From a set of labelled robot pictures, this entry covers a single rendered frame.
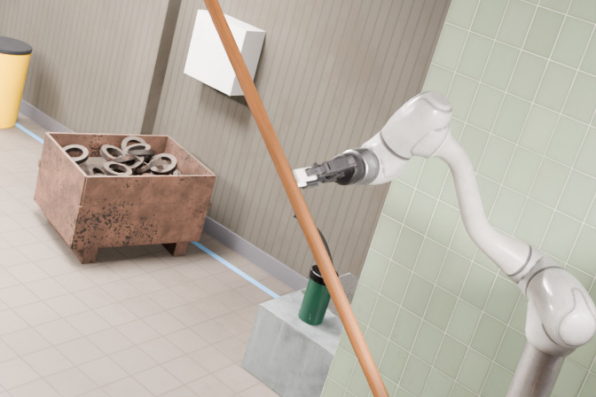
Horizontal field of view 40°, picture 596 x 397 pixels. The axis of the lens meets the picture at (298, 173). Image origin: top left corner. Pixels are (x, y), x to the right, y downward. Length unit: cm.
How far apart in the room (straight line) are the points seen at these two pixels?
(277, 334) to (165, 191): 140
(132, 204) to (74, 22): 233
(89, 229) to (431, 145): 356
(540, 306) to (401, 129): 56
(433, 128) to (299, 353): 264
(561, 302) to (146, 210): 369
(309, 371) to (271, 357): 26
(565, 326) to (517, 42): 112
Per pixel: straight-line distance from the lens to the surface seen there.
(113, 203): 522
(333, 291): 172
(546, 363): 216
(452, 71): 292
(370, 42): 513
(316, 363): 435
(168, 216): 547
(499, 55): 285
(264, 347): 455
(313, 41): 538
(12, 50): 713
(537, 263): 221
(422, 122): 192
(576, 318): 205
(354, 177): 190
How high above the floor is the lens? 255
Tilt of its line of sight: 19 degrees down
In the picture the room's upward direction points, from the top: 16 degrees clockwise
